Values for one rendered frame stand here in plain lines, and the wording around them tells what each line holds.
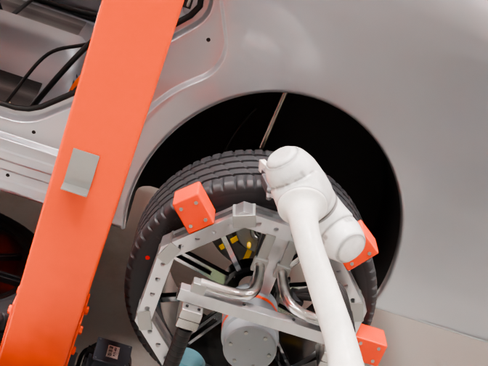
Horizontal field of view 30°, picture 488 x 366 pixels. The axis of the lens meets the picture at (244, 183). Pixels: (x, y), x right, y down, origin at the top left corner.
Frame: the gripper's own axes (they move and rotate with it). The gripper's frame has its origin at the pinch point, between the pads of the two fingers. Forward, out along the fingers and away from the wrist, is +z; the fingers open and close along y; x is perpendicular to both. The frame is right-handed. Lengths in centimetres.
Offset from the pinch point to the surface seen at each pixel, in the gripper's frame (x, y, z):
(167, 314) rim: -45, -20, 10
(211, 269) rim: -28.5, -11.0, 3.7
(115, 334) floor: -111, -5, 99
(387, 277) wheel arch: -45, 51, 11
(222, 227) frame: -10.9, -13.8, -6.5
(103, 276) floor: -109, 1, 137
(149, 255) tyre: -25.0, -26.5, 8.5
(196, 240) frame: -15.4, -18.9, -3.0
